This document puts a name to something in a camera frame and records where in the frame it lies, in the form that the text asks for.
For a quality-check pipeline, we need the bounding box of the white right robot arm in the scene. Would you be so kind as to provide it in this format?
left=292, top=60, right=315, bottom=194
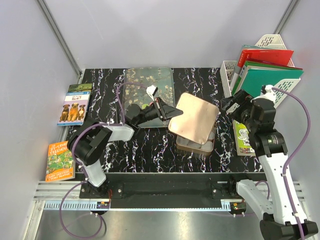
left=220, top=90, right=319, bottom=240

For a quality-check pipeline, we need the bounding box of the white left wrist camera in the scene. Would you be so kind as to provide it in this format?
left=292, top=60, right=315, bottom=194
left=146, top=85, right=158, bottom=99

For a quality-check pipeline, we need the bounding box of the green comic booklet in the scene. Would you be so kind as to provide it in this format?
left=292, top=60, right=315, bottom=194
left=232, top=120, right=256, bottom=157

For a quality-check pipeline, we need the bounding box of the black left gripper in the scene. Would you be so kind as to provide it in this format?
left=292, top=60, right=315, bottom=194
left=136, top=97, right=183, bottom=126

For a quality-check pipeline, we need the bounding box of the orange treehouse book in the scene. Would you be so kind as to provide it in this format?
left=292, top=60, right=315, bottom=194
left=45, top=141, right=75, bottom=182

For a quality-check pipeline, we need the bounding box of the dog picture book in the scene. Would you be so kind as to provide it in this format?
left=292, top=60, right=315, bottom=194
left=57, top=83, right=93, bottom=126

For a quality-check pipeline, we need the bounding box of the floral blue serving tray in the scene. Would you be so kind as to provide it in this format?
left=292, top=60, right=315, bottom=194
left=121, top=66, right=175, bottom=129

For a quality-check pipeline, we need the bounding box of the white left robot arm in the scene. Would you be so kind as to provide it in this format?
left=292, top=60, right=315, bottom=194
left=67, top=97, right=184, bottom=198

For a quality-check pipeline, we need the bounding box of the rose gold tin lid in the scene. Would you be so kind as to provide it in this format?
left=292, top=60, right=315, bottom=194
left=168, top=92, right=219, bottom=145

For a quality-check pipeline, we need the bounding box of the white file organizer rack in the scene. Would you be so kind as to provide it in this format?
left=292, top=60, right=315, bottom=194
left=220, top=34, right=304, bottom=98

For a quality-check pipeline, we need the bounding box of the rose gold tin box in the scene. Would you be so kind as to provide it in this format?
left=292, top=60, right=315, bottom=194
left=175, top=125, right=216, bottom=156

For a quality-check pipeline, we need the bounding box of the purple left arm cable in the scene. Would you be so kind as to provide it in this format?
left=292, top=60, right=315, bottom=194
left=58, top=83, right=151, bottom=237

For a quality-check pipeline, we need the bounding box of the red folder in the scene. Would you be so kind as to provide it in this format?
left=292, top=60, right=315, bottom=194
left=237, top=48, right=294, bottom=68

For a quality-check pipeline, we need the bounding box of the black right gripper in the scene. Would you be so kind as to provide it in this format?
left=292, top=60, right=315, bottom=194
left=220, top=88, right=257, bottom=132

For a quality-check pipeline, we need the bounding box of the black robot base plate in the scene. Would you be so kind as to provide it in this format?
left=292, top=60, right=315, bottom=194
left=79, top=172, right=260, bottom=211

